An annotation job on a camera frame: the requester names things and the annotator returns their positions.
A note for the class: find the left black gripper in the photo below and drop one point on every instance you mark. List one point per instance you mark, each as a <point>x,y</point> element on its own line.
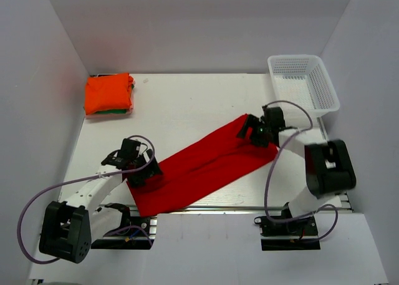
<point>150,171</point>

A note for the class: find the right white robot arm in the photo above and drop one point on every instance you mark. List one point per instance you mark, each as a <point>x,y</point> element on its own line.
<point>328,167</point>

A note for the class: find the white plastic mesh basket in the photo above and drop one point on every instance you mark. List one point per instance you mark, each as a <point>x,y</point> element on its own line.
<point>303,80</point>

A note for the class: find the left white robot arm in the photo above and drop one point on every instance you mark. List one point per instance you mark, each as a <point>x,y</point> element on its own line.
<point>71,226</point>

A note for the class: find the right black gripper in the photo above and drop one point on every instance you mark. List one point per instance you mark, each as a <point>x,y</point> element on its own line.
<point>254,121</point>

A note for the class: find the pink folded t shirt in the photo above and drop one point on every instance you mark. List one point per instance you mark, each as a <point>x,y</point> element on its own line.
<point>109,116</point>

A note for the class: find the orange folded t shirt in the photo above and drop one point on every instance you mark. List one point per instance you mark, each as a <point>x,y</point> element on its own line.
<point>110,92</point>

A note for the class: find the aluminium table edge rail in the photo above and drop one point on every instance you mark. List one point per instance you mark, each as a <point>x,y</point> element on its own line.
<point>219,208</point>

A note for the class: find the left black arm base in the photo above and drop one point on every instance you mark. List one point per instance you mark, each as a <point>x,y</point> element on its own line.
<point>133,233</point>

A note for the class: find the red t shirt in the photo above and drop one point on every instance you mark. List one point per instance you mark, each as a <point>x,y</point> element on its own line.
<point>200,169</point>

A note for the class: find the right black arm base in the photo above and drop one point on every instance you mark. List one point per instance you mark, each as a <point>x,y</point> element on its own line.
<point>299,235</point>

